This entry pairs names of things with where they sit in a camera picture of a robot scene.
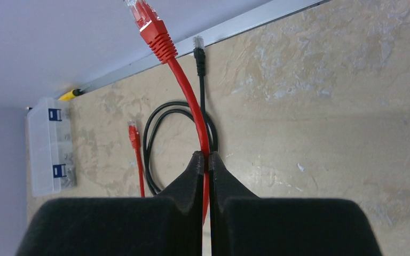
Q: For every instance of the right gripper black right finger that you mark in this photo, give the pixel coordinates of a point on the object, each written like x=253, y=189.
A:
x=245, y=224

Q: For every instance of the clear plastic organizer box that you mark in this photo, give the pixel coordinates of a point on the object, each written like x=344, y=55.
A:
x=51, y=155

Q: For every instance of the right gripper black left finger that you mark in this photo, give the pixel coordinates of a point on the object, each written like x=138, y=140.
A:
x=169, y=223

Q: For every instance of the aluminium frame rail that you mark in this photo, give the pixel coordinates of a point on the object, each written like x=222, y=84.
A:
x=257, y=17

